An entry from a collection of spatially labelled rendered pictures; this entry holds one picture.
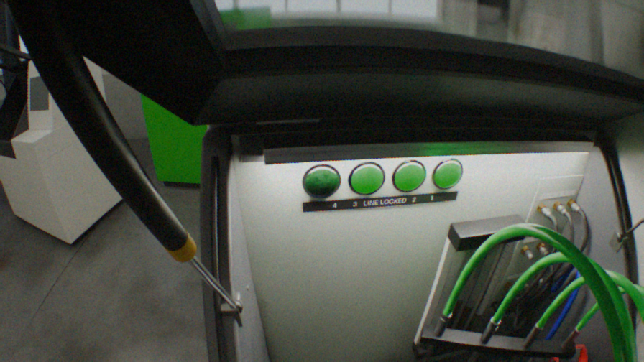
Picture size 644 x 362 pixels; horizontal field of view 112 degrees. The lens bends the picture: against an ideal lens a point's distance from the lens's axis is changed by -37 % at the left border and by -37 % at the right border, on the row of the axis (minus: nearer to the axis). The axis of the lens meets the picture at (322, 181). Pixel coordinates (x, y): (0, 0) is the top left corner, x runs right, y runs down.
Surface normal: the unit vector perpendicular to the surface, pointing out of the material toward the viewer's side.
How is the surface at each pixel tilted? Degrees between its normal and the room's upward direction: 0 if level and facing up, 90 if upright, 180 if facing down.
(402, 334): 90
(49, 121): 76
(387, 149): 90
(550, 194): 90
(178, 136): 90
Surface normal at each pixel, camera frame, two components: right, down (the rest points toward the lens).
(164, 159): -0.11, 0.49
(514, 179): 0.11, 0.49
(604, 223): -0.99, 0.06
